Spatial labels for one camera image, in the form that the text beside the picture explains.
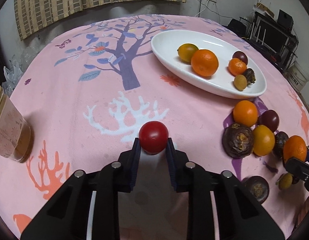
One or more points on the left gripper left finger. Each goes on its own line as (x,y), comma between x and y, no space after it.
(86,205)

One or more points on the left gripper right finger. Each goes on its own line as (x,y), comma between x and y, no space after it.
(219,206)

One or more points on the yellow-orange round fruit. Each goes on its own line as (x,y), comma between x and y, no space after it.
(264,140)

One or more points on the small orange top fruit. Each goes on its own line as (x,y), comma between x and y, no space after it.
(245,113)

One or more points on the small tan longan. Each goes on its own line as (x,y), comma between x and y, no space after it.
(240,82)

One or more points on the large orange mandarin front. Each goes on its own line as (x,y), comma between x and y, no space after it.
(236,67)

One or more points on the large orange mandarin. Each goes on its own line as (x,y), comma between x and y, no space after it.
(236,67)
(204,63)

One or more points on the red cherry tomato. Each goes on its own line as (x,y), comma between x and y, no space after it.
(153,137)

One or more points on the large dark purple plum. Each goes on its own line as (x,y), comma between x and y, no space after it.
(241,56)

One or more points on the large orange mandarin back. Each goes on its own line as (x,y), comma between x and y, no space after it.
(204,63)

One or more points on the green-yellow round fruit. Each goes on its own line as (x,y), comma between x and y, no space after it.
(186,52)

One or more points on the small orange mandarin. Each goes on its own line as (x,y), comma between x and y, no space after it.
(295,147)

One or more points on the pale longan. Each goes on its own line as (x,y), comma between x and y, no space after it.
(285,181)

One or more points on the dark mangosteen right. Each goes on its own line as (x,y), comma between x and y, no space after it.
(280,140)

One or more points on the dark mangosteen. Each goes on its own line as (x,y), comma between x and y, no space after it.
(258,187)
(280,140)

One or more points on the dark mangosteen lower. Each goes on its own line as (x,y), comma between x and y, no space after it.
(258,187)

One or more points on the dark plum top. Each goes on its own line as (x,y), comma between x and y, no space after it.
(269,119)

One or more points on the brown passion fruit top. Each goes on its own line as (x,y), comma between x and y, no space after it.
(237,141)

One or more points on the brown passion fruit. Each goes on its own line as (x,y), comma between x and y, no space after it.
(250,76)
(237,141)

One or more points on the white plastic bucket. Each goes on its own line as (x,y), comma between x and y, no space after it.
(297,77)

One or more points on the plastic cup with lid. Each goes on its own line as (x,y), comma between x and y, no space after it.
(16,137)

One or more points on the brown passion fruit lower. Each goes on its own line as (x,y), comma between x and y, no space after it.
(250,76)

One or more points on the black shelf with electronics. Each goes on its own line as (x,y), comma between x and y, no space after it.
(271,38)

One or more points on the pink deer tablecloth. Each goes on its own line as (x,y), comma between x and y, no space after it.
(89,91)

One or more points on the clear plastic bag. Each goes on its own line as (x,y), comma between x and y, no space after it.
(19,65)

